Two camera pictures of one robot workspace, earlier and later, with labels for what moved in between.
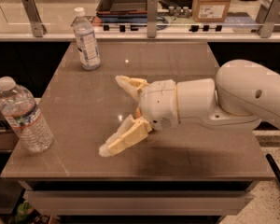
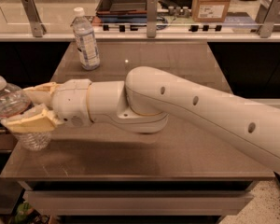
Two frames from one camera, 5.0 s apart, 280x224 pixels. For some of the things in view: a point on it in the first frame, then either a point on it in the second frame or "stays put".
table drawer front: x=140 y=203 stays put
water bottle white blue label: x=84 y=31 stays put
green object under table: x=23 y=210 stays put
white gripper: x=160 y=105 -> x=72 y=103
